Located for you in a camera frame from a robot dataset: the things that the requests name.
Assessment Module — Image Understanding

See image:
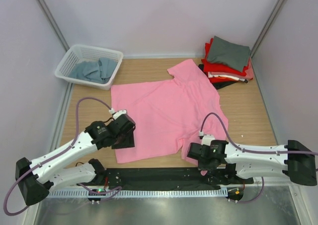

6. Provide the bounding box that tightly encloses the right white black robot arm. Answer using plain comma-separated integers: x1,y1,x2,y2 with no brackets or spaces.
187,138,318,186

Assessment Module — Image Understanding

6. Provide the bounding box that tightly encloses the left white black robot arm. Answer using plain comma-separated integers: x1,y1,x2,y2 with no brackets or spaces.
15,110,136,206

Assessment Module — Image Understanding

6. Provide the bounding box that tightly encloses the blue-grey t shirt in basket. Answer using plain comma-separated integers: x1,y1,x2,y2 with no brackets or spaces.
68,58,117,84

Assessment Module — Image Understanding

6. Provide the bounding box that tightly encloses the white plastic basket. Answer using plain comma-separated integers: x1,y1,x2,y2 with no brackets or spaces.
55,44,123,90

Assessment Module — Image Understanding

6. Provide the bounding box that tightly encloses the white folded t shirt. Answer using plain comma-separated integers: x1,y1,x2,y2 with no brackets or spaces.
208,73,248,83

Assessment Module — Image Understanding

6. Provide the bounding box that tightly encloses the red folded t shirt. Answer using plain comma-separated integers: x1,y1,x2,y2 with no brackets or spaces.
201,38,254,83

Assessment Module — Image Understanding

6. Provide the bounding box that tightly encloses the light pink folded t shirt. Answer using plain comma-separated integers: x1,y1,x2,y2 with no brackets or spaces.
207,62,254,80

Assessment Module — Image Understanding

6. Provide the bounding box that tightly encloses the grey folded t shirt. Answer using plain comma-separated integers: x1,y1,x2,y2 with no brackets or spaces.
206,36,251,72

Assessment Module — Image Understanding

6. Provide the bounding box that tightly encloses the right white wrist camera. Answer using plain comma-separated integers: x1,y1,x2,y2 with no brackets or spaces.
199,131,215,146

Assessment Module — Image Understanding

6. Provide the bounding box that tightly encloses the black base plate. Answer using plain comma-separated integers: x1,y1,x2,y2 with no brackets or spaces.
84,167,254,191

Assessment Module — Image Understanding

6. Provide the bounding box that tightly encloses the white slotted cable duct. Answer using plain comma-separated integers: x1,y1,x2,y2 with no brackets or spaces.
47,188,228,199

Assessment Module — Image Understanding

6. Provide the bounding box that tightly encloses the aluminium front rail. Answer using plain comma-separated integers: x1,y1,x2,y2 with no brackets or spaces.
30,165,303,189

